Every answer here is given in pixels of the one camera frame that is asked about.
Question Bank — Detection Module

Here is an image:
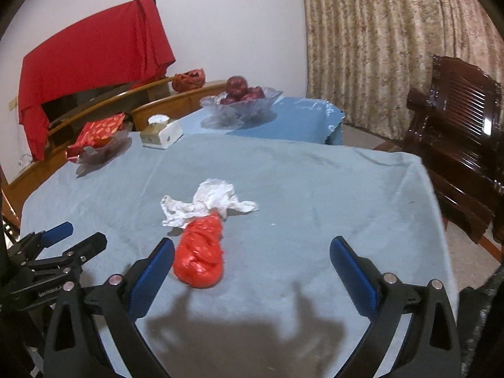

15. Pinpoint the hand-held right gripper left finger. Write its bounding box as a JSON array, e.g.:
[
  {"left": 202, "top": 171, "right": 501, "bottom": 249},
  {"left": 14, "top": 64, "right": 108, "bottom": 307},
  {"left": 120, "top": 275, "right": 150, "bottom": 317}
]
[{"left": 43, "top": 237, "right": 176, "bottom": 378}]

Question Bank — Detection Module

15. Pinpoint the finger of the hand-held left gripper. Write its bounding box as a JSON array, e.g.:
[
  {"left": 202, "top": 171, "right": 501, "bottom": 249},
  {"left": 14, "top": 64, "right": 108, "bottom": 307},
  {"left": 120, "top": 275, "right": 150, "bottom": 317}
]
[
  {"left": 7, "top": 221, "right": 74, "bottom": 258},
  {"left": 33, "top": 232, "right": 108, "bottom": 275}
]

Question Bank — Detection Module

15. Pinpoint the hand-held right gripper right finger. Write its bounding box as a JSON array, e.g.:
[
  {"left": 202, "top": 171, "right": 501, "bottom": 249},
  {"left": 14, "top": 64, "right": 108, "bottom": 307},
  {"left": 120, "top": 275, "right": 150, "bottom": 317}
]
[{"left": 330, "top": 235, "right": 462, "bottom": 378}]

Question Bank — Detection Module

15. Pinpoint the orange-red plastic bag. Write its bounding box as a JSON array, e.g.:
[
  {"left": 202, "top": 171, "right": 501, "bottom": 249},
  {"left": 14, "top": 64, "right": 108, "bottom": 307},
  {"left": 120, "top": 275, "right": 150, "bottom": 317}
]
[{"left": 172, "top": 210, "right": 224, "bottom": 289}]

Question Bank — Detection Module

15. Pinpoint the trash bin with black liner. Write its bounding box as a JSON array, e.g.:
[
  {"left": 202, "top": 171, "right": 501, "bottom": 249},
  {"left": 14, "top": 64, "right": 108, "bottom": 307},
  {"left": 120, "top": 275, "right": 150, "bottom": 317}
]
[{"left": 457, "top": 264, "right": 504, "bottom": 378}]

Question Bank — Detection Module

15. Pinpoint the white crumpled tissue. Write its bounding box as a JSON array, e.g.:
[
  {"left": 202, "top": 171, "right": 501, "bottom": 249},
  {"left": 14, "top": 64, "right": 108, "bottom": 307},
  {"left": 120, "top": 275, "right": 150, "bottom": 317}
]
[{"left": 160, "top": 178, "right": 258, "bottom": 229}]

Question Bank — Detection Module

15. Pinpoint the red patterned gift packet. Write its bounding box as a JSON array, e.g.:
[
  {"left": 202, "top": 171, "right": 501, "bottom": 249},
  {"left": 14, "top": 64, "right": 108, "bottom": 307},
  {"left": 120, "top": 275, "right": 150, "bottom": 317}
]
[{"left": 67, "top": 112, "right": 127, "bottom": 158}]

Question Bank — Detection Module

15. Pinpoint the dark television screen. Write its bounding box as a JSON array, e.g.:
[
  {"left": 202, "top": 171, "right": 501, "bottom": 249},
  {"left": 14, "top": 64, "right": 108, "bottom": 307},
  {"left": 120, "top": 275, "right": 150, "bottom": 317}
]
[{"left": 41, "top": 83, "right": 152, "bottom": 129}]

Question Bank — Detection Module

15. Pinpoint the white tissue box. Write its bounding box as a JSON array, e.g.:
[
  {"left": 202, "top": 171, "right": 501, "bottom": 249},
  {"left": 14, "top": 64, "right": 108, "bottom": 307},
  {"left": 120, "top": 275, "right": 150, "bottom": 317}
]
[{"left": 140, "top": 114, "right": 184, "bottom": 149}]

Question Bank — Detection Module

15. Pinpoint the dark wooden armchair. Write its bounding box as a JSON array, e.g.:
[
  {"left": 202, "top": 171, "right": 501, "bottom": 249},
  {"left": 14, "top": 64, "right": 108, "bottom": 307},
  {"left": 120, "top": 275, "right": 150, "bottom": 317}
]
[{"left": 405, "top": 55, "right": 504, "bottom": 245}]

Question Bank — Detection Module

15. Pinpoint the blue plastic tablecloth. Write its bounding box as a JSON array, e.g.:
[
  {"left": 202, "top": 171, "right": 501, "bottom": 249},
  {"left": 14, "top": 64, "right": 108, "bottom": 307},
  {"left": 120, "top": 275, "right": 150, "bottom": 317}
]
[{"left": 177, "top": 96, "right": 346, "bottom": 146}]

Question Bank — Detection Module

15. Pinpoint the red cloth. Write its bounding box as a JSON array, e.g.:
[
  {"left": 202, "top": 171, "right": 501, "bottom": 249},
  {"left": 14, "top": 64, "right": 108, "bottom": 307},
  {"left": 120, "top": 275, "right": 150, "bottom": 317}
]
[{"left": 18, "top": 0, "right": 176, "bottom": 161}]

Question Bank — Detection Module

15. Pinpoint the glass fruit bowl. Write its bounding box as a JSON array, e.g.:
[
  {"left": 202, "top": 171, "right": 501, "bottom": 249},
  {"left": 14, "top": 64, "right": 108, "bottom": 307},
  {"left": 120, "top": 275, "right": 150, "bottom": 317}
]
[{"left": 199, "top": 87, "right": 284, "bottom": 124}]

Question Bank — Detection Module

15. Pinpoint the small red bag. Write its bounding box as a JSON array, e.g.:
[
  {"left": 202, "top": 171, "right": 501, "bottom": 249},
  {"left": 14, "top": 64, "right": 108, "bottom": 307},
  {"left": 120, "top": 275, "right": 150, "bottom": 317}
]
[{"left": 172, "top": 69, "right": 206, "bottom": 92}]

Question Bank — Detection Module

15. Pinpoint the beige patterned curtain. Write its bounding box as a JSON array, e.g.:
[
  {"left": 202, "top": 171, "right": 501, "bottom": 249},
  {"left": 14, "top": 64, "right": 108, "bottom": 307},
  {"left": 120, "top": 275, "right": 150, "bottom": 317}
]
[{"left": 295, "top": 0, "right": 504, "bottom": 140}]

